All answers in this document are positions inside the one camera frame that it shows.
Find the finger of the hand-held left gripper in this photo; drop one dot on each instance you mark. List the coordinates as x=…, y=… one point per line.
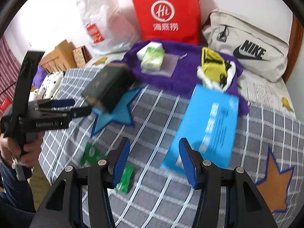
x=63, y=102
x=71, y=113

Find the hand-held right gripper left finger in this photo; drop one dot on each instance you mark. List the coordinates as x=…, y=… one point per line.
x=122, y=161

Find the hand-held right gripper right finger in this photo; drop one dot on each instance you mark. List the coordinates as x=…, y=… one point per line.
x=187, y=163

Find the dark green tin box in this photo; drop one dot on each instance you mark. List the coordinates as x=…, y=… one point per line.
x=106, y=87

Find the blue tissue box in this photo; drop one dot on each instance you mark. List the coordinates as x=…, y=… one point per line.
x=209, y=123

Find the green tissue packet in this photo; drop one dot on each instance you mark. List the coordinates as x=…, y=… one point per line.
x=152, y=59

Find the person's left forearm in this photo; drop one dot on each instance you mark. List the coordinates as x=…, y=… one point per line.
x=14, y=190

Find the person's left hand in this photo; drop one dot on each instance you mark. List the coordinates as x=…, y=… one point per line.
x=30, y=147

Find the small green packet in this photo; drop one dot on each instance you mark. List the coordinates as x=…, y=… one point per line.
x=125, y=178
x=91, y=154

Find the white polka dot pillow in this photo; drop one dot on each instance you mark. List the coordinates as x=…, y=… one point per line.
x=51, y=80

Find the small red object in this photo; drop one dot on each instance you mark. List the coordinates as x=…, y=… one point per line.
x=4, y=105

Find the purple cloth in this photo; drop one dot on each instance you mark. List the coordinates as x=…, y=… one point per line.
x=39, y=76

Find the brown framed board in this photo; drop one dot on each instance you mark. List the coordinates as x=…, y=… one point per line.
x=79, y=55

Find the brown cardboard boxes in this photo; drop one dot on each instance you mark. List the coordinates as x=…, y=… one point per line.
x=61, y=52

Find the grey plaid bedsheet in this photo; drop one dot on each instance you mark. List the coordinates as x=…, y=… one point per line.
x=154, y=114

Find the red striped curtain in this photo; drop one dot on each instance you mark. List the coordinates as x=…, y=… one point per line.
x=8, y=64

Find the purple towel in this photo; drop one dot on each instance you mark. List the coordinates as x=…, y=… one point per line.
x=185, y=73

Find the white plastic shopping bag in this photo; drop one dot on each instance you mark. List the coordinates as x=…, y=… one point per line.
x=106, y=16

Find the clear plastic pouch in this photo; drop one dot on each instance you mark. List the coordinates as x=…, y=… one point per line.
x=169, y=65

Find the red paper bag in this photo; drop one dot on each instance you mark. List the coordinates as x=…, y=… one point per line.
x=147, y=4

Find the beige fabric bag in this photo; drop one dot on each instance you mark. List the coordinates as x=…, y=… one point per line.
x=237, y=35

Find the brown wooden door frame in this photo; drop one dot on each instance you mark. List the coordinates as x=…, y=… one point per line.
x=296, y=47

